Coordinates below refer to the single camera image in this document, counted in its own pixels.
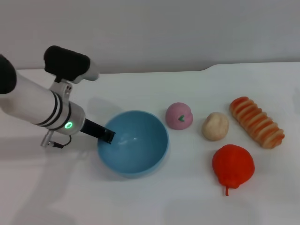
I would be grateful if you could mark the red pear-shaped toy fruit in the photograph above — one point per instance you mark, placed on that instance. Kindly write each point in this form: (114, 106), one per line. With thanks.
(233, 165)

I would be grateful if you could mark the blue bowl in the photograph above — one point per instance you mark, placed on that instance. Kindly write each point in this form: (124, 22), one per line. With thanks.
(138, 147)

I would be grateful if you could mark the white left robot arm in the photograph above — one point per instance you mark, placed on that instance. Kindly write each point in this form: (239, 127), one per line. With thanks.
(35, 100)

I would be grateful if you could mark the pink peach-shaped pastry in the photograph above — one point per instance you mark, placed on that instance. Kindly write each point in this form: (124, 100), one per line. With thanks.
(179, 116)

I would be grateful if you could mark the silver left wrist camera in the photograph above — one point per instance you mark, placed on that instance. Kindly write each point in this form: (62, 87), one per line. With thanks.
(68, 62)

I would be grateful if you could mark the orange striped bread roll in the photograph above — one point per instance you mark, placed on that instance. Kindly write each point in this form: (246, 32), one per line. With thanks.
(256, 122)

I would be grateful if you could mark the beige egg yolk pastry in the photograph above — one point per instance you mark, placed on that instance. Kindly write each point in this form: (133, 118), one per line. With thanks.
(215, 126)

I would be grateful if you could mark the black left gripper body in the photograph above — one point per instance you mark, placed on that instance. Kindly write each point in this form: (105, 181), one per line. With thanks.
(92, 129)

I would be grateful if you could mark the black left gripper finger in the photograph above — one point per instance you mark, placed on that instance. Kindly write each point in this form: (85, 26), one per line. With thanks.
(109, 136)

